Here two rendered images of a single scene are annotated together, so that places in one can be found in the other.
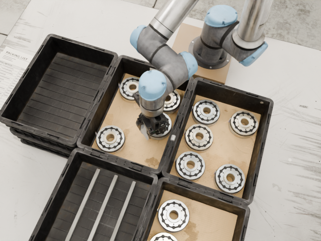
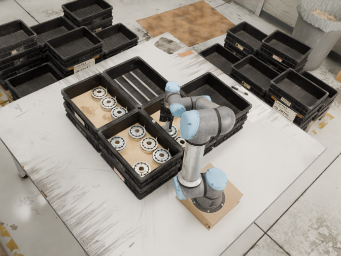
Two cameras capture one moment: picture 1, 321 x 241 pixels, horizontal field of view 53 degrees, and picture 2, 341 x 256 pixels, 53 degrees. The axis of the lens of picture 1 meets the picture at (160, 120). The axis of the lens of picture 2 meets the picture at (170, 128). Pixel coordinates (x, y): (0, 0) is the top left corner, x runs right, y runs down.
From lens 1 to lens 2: 166 cm
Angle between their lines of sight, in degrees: 55
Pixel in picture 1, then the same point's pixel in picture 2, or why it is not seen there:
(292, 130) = (121, 222)
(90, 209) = (146, 92)
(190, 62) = (175, 105)
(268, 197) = (95, 178)
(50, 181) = not seen: hidden behind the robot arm
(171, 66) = (177, 97)
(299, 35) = not seen: outside the picture
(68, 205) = (154, 86)
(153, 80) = (172, 84)
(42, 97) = (218, 99)
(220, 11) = (218, 177)
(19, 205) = not seen: hidden behind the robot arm
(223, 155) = (131, 152)
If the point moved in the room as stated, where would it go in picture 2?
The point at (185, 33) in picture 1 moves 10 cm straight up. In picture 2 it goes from (231, 190) to (236, 181)
